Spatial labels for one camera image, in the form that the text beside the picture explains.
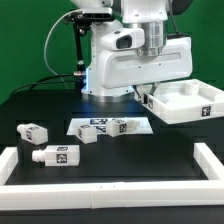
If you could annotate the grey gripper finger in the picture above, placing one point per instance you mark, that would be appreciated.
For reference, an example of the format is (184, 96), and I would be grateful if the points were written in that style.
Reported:
(153, 88)
(138, 91)

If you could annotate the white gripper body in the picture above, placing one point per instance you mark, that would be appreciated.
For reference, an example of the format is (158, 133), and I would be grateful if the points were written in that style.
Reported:
(125, 68)

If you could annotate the white square tabletop part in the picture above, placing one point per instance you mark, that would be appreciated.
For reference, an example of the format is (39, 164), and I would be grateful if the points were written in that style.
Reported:
(183, 101)

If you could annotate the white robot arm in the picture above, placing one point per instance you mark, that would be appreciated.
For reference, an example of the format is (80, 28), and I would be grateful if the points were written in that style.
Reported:
(130, 45)

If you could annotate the white sheet with tags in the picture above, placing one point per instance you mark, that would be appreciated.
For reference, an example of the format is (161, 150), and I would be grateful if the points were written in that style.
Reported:
(142, 125)

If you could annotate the white U-shaped fence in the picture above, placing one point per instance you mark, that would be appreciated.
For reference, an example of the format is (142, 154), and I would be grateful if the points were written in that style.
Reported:
(209, 191)

